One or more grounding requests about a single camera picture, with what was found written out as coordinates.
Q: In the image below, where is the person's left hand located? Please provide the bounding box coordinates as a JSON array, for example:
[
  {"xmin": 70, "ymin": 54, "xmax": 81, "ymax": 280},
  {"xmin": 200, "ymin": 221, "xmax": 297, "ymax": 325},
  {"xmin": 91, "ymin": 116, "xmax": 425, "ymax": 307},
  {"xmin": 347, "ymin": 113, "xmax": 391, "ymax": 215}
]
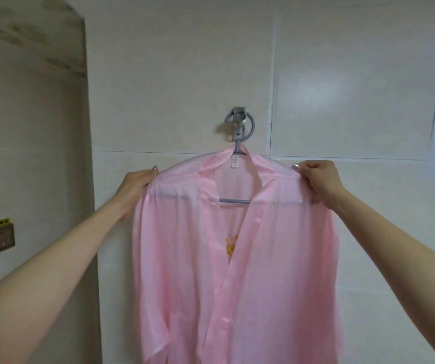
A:
[{"xmin": 111, "ymin": 165, "xmax": 160, "ymax": 221}]

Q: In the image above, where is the person's right hand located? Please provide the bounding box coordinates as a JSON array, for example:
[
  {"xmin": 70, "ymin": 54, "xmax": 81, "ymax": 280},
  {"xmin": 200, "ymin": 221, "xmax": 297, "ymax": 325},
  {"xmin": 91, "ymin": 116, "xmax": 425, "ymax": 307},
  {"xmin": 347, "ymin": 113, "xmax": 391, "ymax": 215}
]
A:
[{"xmin": 292, "ymin": 160, "xmax": 349, "ymax": 209}]

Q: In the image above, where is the pink satin robe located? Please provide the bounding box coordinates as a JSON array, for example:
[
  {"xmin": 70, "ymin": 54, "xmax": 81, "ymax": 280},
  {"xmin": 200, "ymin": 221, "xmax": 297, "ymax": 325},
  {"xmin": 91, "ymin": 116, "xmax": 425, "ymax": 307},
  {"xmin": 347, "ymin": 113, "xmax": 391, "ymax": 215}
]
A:
[{"xmin": 132, "ymin": 145, "xmax": 345, "ymax": 364}]

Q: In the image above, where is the person's left forearm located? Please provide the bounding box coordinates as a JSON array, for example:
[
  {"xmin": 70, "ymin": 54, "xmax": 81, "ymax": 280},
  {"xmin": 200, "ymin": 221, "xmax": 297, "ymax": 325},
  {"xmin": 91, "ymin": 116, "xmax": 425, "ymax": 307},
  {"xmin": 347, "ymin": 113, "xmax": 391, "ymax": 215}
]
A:
[{"xmin": 0, "ymin": 199, "xmax": 129, "ymax": 364}]

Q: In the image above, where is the person's right forearm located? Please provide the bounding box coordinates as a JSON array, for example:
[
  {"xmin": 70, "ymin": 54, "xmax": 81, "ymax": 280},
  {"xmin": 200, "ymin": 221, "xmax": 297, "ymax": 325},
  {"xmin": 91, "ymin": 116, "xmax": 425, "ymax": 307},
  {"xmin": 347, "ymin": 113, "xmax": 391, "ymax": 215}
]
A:
[{"xmin": 325, "ymin": 187, "xmax": 435, "ymax": 364}]

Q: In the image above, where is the grey clothes hanger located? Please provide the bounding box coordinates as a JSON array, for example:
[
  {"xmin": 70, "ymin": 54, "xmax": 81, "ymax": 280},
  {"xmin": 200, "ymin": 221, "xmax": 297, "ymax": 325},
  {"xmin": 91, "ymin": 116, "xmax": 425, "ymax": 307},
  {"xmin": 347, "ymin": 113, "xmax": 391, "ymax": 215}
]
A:
[{"xmin": 219, "ymin": 110, "xmax": 257, "ymax": 205}]

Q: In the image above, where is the metal wall hook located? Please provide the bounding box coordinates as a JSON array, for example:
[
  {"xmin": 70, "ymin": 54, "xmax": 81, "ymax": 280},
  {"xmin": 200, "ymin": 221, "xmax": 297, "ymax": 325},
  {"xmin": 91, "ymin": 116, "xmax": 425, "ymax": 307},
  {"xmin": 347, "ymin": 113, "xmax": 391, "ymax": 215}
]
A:
[{"xmin": 228, "ymin": 106, "xmax": 247, "ymax": 142}]

